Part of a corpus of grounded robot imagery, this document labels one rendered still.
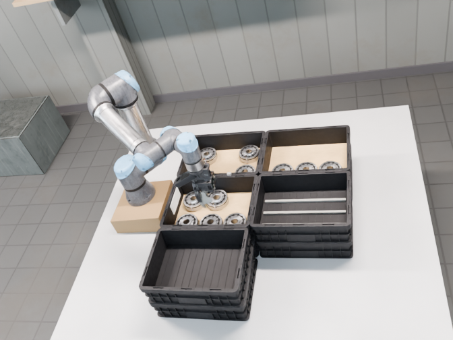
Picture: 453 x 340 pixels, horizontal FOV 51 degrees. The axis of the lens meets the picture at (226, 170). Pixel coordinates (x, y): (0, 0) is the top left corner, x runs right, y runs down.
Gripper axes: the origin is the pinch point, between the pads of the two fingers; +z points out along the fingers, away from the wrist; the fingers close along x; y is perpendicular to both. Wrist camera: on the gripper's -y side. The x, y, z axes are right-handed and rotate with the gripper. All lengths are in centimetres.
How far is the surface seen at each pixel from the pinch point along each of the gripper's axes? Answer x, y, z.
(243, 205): 9.2, 13.3, 14.5
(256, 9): 217, -3, 20
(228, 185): 17.7, 6.1, 10.0
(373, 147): 56, 73, 27
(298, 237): -11.4, 39.3, 12.0
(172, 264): -22.2, -13.6, 14.9
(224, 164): 36.5, 0.3, 14.3
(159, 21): 217, -83, 18
